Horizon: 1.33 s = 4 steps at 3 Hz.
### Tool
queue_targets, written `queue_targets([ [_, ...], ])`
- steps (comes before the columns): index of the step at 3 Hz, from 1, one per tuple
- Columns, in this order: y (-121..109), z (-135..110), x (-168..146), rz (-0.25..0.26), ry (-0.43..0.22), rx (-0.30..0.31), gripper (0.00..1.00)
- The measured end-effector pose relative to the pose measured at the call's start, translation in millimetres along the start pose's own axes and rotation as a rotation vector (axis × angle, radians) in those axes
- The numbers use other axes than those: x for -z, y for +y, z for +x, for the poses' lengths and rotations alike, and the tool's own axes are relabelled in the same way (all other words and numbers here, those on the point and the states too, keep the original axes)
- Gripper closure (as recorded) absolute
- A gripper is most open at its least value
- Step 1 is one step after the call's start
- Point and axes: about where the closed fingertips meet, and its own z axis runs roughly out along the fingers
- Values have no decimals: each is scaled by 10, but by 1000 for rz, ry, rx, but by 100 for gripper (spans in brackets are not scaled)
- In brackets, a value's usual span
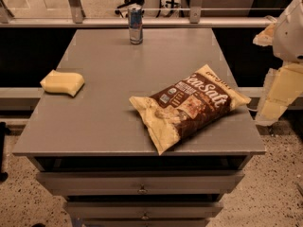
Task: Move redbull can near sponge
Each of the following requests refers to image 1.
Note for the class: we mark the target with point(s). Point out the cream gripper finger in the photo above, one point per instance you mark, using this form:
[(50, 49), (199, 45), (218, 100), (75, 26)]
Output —
[(280, 89), (266, 36)]

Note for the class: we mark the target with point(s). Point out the Red Bull can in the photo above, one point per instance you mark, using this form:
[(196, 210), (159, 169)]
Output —
[(135, 26)]

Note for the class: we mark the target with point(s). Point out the yellow sponge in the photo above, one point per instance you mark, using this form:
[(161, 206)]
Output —
[(62, 82)]

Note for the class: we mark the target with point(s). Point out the sea salt chips bag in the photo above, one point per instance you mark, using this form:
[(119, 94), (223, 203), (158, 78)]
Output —
[(186, 106)]

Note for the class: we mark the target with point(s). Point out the top drawer with knob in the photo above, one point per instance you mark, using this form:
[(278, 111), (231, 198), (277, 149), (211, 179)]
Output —
[(140, 182)]

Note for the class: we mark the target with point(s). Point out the drawer with knob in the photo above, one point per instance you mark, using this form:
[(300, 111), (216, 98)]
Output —
[(140, 182), (143, 210)]

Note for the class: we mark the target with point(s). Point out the grey drawer cabinet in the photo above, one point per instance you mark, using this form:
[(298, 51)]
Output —
[(98, 130)]

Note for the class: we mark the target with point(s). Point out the middle drawer with knob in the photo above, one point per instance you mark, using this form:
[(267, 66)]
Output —
[(143, 210)]

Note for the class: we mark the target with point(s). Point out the metal railing frame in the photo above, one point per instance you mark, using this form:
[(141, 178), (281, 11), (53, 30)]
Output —
[(146, 13)]

